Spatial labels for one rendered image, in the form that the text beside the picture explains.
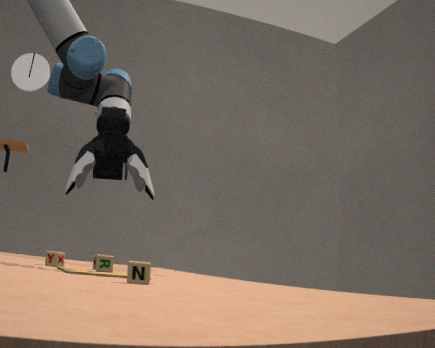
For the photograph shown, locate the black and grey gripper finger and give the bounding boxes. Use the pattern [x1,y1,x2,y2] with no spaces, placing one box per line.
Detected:
[65,139,100,194]
[121,141,154,200]

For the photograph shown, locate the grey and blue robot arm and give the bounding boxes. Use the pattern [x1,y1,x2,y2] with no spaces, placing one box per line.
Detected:
[27,0,132,134]

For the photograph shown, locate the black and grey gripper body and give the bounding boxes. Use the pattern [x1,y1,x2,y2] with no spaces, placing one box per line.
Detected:
[93,115,131,180]

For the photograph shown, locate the tan flat mat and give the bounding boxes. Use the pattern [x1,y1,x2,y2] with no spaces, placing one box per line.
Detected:
[57,266,127,278]

